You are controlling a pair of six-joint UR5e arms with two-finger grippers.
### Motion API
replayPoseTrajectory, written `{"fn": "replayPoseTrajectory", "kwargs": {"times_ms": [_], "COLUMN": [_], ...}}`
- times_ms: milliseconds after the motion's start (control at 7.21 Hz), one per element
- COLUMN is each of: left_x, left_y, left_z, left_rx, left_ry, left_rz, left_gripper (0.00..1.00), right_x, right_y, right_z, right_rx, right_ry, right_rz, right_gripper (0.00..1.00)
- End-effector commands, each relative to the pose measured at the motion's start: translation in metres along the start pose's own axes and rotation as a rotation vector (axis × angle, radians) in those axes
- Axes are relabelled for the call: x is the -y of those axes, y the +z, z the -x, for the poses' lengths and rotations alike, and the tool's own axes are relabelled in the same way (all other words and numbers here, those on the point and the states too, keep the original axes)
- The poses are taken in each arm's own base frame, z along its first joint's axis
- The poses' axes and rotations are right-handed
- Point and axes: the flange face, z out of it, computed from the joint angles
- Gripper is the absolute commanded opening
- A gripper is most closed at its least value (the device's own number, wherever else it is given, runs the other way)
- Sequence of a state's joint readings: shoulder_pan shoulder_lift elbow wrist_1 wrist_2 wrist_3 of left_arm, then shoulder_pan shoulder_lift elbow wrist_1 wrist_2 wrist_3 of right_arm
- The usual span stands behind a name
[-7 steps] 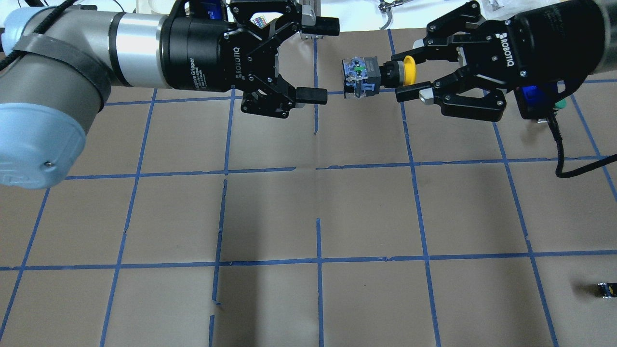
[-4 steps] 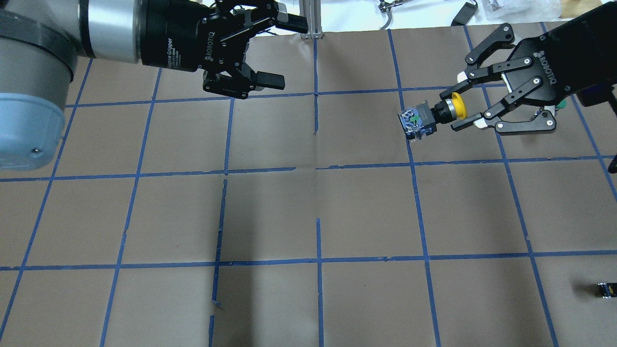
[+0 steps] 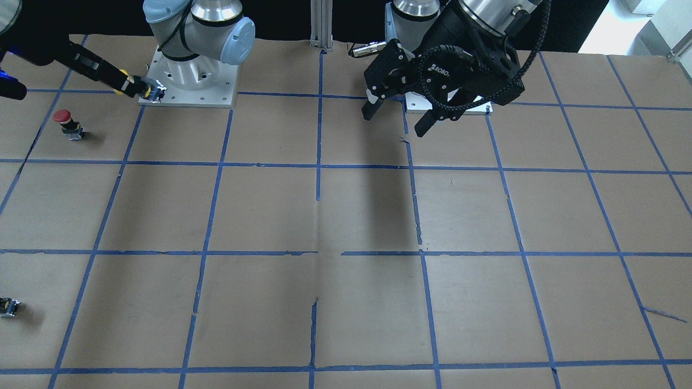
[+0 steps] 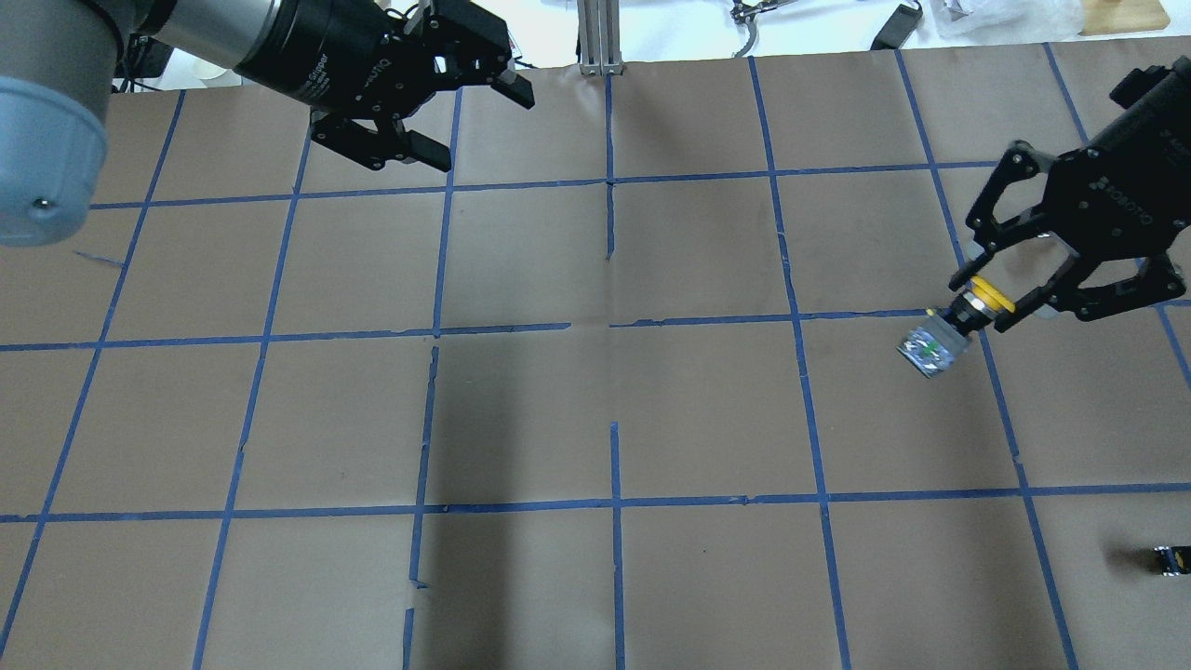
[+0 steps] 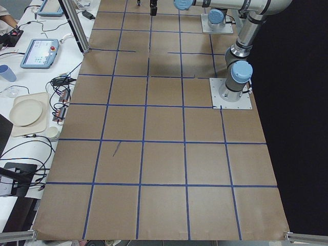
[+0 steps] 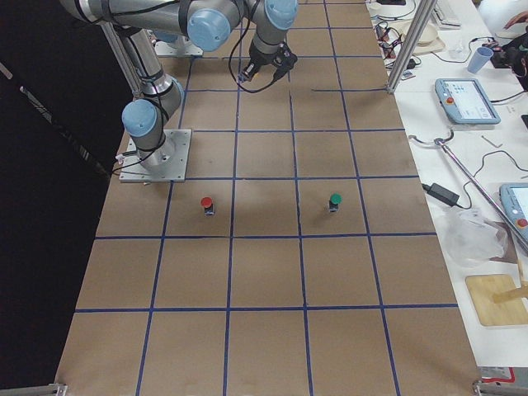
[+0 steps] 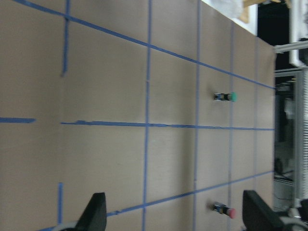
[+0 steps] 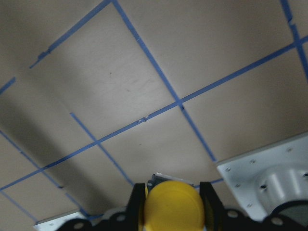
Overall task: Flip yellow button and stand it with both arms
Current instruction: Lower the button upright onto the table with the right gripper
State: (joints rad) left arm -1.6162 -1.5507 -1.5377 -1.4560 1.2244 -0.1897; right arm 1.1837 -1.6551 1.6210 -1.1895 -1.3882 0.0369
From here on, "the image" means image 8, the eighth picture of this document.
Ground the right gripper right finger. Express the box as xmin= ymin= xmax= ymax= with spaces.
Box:
xmin=199 ymin=182 xmax=296 ymax=231

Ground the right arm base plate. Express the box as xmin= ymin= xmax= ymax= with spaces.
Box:
xmin=217 ymin=132 xmax=308 ymax=221

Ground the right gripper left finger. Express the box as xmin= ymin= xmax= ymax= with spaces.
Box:
xmin=58 ymin=183 xmax=146 ymax=231

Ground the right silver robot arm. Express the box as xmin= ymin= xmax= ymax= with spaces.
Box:
xmin=60 ymin=173 xmax=308 ymax=231

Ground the yellow push button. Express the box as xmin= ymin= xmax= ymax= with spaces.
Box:
xmin=143 ymin=173 xmax=205 ymax=231

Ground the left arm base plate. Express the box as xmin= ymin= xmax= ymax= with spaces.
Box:
xmin=33 ymin=210 xmax=86 ymax=231

